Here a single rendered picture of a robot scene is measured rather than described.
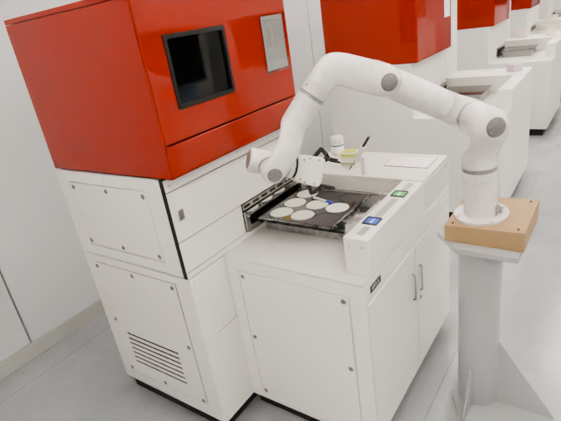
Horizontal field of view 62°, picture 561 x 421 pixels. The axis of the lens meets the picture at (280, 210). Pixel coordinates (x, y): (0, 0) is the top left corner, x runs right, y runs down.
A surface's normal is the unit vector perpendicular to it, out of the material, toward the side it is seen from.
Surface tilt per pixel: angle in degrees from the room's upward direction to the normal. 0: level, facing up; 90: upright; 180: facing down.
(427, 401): 0
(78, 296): 90
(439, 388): 0
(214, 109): 90
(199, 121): 90
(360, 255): 90
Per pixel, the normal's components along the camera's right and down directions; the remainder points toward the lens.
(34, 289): 0.81, 0.11
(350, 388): -0.56, 0.40
